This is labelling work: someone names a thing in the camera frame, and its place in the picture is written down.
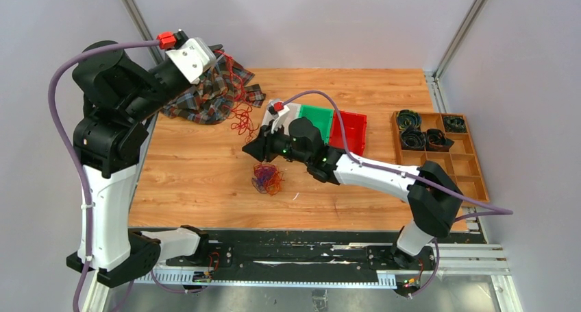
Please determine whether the coloured cable bundle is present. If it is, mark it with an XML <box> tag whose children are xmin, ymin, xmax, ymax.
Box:
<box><xmin>251</xmin><ymin>163</ymin><xmax>286</xmax><ymax>197</ymax></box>

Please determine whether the wooden compartment tray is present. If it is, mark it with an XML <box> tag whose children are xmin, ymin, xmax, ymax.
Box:
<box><xmin>391</xmin><ymin>111</ymin><xmax>489</xmax><ymax>203</ymax></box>

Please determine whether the white plastic bin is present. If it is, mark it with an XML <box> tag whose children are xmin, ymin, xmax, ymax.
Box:
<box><xmin>262</xmin><ymin>99</ymin><xmax>302</xmax><ymax>134</ymax></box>

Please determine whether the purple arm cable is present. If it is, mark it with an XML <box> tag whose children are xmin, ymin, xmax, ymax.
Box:
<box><xmin>281</xmin><ymin>90</ymin><xmax>515</xmax><ymax>298</ymax></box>
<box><xmin>48</xmin><ymin>40</ymin><xmax>164</xmax><ymax>312</ymax></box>

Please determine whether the aluminium corner post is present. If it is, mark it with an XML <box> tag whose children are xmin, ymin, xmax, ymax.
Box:
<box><xmin>121</xmin><ymin>0</ymin><xmax>154</xmax><ymax>40</ymax></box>
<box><xmin>433</xmin><ymin>0</ymin><xmax>488</xmax><ymax>81</ymax></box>

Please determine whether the plaid cloth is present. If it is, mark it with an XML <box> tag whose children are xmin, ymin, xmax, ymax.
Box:
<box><xmin>161</xmin><ymin>54</ymin><xmax>266</xmax><ymax>125</ymax></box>

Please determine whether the aluminium frame rail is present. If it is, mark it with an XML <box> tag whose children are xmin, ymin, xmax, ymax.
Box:
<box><xmin>134</xmin><ymin>240</ymin><xmax>510</xmax><ymax>289</ymax></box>

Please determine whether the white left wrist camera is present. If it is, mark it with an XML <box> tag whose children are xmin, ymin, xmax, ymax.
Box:
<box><xmin>165</xmin><ymin>37</ymin><xmax>217</xmax><ymax>85</ymax></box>

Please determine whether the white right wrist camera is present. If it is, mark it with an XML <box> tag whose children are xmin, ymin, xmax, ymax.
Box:
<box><xmin>267</xmin><ymin>99</ymin><xmax>290</xmax><ymax>134</ymax></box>

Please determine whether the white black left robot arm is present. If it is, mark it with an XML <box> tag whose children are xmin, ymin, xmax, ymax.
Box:
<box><xmin>66</xmin><ymin>38</ymin><xmax>218</xmax><ymax>288</ymax></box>

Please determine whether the left aluminium corner post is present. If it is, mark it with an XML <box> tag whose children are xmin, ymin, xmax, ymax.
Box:
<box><xmin>121</xmin><ymin>0</ymin><xmax>154</xmax><ymax>40</ymax></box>

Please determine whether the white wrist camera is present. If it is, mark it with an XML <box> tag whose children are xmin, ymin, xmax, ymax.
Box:
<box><xmin>165</xmin><ymin>37</ymin><xmax>217</xmax><ymax>85</ymax></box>
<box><xmin>267</xmin><ymin>99</ymin><xmax>290</xmax><ymax>134</ymax></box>

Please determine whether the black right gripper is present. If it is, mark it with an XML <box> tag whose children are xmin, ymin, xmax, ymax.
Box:
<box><xmin>243</xmin><ymin>120</ymin><xmax>310</xmax><ymax>165</ymax></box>

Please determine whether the green plastic bin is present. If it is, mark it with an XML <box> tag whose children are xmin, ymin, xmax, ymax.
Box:
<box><xmin>299</xmin><ymin>104</ymin><xmax>334</xmax><ymax>143</ymax></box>

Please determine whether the red plastic bin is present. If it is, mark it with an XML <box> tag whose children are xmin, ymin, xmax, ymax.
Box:
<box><xmin>328</xmin><ymin>110</ymin><xmax>367</xmax><ymax>156</ymax></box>

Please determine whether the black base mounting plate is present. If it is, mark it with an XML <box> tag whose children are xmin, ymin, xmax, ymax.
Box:
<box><xmin>129</xmin><ymin>228</ymin><xmax>486</xmax><ymax>286</ymax></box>

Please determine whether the right aluminium corner post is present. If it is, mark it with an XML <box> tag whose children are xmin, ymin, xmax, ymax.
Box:
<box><xmin>433</xmin><ymin>0</ymin><xmax>488</xmax><ymax>81</ymax></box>

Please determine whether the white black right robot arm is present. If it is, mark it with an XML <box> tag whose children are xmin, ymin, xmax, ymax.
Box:
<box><xmin>242</xmin><ymin>117</ymin><xmax>462</xmax><ymax>269</ymax></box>

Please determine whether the red cable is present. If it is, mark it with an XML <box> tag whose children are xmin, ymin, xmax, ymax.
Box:
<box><xmin>213</xmin><ymin>49</ymin><xmax>260</xmax><ymax>143</ymax></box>

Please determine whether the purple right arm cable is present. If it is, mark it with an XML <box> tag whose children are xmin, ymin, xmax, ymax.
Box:
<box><xmin>281</xmin><ymin>90</ymin><xmax>515</xmax><ymax>298</ymax></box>

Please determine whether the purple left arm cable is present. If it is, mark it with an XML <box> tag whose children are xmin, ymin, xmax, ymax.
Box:
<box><xmin>48</xmin><ymin>40</ymin><xmax>164</xmax><ymax>312</ymax></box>

